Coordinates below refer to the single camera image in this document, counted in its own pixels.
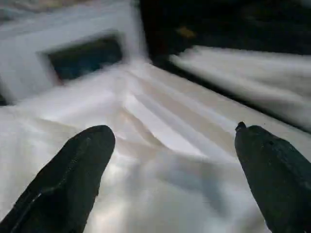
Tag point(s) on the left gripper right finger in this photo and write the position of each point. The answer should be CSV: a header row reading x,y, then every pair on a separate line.
x,y
282,184

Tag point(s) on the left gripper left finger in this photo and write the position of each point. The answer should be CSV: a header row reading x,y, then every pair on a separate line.
x,y
68,184

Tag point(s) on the white display cabinet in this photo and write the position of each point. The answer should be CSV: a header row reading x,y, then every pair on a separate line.
x,y
24,73

